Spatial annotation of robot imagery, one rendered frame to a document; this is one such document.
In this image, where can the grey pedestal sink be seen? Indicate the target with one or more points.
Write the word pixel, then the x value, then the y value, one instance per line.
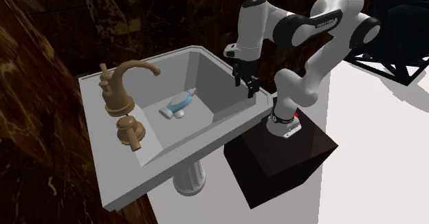
pixel 107 156

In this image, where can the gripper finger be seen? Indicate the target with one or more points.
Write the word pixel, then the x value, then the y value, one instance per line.
pixel 252 87
pixel 237 76

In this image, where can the blue and white toothpaste tube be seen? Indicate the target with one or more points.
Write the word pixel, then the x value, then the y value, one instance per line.
pixel 179 101

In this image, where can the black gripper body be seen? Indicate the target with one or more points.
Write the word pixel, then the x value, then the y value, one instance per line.
pixel 247 67

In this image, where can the bronze faucet spout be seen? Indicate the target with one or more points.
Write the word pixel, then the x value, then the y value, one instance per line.
pixel 117 96

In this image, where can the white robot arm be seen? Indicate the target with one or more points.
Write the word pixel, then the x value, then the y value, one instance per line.
pixel 254 29

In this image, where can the black metal frame rack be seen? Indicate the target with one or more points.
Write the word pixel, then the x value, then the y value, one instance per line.
pixel 399 32

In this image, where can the dark robot stand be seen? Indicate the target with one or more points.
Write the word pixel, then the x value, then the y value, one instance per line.
pixel 278 163

